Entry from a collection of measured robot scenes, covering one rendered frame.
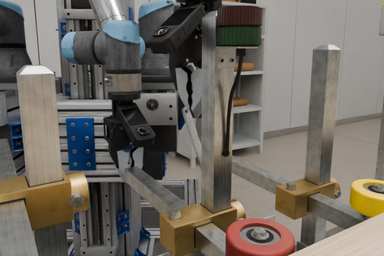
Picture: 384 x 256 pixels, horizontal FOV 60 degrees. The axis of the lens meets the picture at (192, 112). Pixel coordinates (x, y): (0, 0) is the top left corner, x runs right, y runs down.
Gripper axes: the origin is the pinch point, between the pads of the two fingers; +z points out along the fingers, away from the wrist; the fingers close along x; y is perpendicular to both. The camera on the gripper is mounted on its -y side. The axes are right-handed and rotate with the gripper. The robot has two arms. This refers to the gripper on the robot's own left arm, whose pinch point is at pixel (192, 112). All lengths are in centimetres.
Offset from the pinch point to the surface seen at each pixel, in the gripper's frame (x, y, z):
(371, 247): -30.1, -6.3, 11.2
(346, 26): 90, 475, -27
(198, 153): -1.8, -0.8, 7.0
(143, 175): 13.5, 0.1, 15.1
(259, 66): 127, 280, 16
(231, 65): -9.7, -2.7, -8.5
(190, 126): -0.4, -1.0, 2.3
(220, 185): -8.8, -4.5, 9.8
